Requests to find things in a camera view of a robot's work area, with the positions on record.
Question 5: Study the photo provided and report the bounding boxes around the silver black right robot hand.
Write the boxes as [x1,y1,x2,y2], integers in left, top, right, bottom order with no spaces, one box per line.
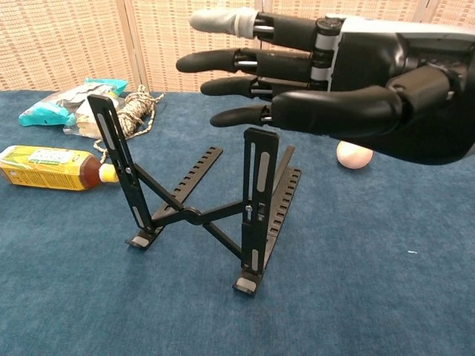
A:
[175,6,475,166]

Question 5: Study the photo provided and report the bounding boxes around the black folding laptop stand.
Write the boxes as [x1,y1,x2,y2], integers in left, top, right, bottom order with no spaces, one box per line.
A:
[87,94,302,297]

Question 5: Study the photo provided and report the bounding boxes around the pink ball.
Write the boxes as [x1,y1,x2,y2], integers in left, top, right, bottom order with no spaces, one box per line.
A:
[336,140,374,171]

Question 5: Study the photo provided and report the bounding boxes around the blue table cloth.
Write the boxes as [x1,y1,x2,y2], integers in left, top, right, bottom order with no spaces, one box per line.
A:
[0,90,475,356]

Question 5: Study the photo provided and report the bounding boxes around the clear packet with white label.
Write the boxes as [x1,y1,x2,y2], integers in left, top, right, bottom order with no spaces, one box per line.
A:
[62,109,111,140]

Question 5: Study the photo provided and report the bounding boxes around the woven bamboo folding screen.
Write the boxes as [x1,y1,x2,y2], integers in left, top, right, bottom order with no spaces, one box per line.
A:
[0,0,475,93]

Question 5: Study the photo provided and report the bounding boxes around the teal snack bag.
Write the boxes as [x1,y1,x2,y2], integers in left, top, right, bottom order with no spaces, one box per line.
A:
[18,76,129,129]

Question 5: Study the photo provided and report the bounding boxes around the tea bottle with yellow label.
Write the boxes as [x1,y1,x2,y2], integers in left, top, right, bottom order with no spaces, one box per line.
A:
[0,145,120,192]

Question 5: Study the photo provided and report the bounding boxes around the coiled beige rope bundle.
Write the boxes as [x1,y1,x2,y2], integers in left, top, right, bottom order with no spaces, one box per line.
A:
[92,84,166,164]

